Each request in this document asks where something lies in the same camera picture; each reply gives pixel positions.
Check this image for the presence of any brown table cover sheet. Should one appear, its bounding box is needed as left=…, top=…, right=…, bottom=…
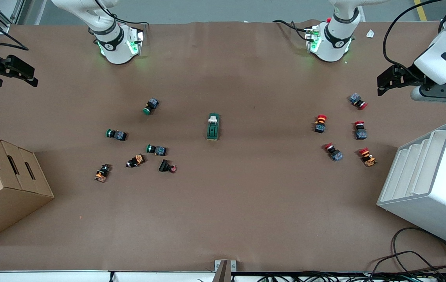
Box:
left=0, top=20, right=446, bottom=273

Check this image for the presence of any orange black selector switch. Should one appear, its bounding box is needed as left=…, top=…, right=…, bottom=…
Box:
left=126, top=154, right=145, bottom=168
left=94, top=164, right=112, bottom=183

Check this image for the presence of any green push button switch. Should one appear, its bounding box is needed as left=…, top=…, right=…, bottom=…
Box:
left=106, top=129, right=128, bottom=141
left=143, top=98, right=160, bottom=116
left=146, top=144, right=167, bottom=156

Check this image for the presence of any black looped cable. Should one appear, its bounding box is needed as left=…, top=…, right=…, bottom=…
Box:
left=370, top=227, right=446, bottom=275

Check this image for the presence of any brown cardboard box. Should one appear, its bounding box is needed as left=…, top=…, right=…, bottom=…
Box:
left=0, top=131, right=55, bottom=246

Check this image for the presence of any black switch with red tip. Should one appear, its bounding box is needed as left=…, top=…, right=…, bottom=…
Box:
left=159, top=159, right=177, bottom=173

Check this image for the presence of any green load switch white lever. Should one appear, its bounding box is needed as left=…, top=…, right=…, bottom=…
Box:
left=206, top=113, right=221, bottom=141

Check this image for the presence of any white slotted storage rack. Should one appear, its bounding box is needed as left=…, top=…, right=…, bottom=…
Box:
left=377, top=121, right=446, bottom=252

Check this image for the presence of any metal table edge bracket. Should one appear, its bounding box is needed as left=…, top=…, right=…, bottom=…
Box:
left=214, top=259, right=237, bottom=282

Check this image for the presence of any black cable bundle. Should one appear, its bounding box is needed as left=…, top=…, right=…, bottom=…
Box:
left=256, top=268, right=446, bottom=282

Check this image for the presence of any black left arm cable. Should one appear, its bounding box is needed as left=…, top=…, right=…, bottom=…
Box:
left=273, top=0, right=446, bottom=75

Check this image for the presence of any red button orange block switch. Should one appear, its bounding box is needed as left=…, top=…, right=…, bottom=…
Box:
left=358, top=147, right=377, bottom=167
left=314, top=114, right=328, bottom=134

